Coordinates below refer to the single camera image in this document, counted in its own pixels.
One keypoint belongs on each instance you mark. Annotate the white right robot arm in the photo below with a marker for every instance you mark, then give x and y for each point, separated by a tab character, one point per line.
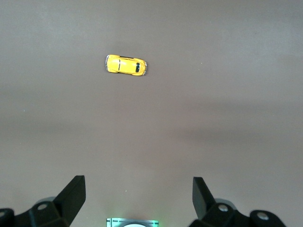
135	225

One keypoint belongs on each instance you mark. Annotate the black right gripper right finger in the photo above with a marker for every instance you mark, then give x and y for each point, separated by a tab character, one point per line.
206	208

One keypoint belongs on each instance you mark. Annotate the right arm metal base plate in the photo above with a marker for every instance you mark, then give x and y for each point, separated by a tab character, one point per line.
113	222

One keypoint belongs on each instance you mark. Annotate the yellow beetle toy car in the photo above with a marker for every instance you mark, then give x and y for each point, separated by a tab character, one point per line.
125	65

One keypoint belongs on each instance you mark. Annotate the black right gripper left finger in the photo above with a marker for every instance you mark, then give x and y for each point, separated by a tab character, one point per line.
68	203

